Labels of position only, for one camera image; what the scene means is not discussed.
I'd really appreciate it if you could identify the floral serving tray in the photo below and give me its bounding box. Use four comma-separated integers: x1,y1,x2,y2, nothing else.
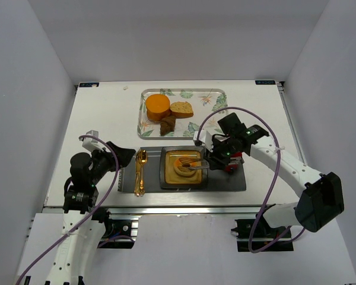
137,88,228,140

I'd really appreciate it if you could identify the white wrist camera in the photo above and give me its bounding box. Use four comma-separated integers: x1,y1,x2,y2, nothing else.
82,130,102,153
193,130,213,151

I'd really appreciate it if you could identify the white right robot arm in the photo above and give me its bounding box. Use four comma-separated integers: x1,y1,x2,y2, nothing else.
194,113,344,233

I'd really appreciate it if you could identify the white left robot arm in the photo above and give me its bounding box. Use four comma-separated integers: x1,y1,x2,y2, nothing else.
45,141,136,284

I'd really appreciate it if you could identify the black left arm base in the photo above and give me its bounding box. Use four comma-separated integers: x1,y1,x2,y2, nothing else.
98,209,140,249

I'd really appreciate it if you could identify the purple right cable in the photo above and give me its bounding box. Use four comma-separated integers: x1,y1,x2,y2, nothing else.
195,107,304,254

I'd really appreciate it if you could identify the brown croissant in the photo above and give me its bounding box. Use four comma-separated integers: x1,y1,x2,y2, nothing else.
160,115,176,136

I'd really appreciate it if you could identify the square black yellow plate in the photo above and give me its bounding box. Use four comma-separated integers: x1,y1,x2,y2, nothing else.
160,146,208,190

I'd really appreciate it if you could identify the small round tart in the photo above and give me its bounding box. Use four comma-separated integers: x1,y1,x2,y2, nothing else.
173,159,197,177

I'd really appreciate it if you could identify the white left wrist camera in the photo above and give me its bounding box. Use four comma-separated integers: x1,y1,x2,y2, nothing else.
82,130,102,153

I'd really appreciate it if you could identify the red tongs holder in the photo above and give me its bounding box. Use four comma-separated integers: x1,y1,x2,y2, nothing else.
224,152,244,174

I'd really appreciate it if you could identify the round orange bread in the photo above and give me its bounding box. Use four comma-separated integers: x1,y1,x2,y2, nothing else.
145,94,170,122

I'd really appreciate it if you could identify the aluminium table rail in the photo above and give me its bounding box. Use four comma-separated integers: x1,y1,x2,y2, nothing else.
43,204,274,219

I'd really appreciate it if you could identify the seeded bread slice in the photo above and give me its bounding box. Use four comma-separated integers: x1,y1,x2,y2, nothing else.
170,102,193,118

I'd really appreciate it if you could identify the dark grey placemat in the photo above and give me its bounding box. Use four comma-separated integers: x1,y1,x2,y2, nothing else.
117,145,247,194

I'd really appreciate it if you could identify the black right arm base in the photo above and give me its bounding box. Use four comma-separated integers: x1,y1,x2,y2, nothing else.
231,219,294,252

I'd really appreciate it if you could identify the gold fork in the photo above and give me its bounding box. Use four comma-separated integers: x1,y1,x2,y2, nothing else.
134,150,141,197

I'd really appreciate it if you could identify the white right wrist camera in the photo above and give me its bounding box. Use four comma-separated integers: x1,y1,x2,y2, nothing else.
193,130,213,151

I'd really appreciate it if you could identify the gold spoon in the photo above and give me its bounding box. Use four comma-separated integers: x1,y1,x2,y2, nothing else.
139,150,148,196

